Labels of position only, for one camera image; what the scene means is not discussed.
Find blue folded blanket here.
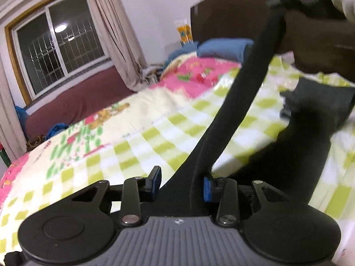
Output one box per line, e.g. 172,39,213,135
164,41,200,67

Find beige curtain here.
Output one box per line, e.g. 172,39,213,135
83,0,147,92
0,58,27,161

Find red and green bag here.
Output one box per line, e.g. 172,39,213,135
0,141,10,169

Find yellow printed packet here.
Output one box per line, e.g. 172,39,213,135
174,19,193,46

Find stack of dark clothes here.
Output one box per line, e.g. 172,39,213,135
280,77,355,131

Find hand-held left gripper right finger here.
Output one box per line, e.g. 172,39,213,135
203,172,308,226

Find white basket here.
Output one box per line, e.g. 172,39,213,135
145,70,161,85

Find blue crumpled cloth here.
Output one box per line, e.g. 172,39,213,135
44,123,70,140

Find blue pillow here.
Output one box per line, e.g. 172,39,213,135
197,38,254,61

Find cream printed pillow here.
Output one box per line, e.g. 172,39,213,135
162,53,195,74

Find maroon sofa bench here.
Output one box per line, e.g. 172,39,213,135
25,65,134,142

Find barred window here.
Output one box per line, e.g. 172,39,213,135
4,0,111,106

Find dark wooden headboard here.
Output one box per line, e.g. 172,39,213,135
190,0,355,74

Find black pants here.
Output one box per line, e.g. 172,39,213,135
159,4,333,218

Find blue bag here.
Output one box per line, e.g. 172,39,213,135
14,105,28,128

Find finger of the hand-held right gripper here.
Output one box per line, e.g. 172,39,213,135
266,0,287,9

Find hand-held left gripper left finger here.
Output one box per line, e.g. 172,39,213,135
71,166,162,228

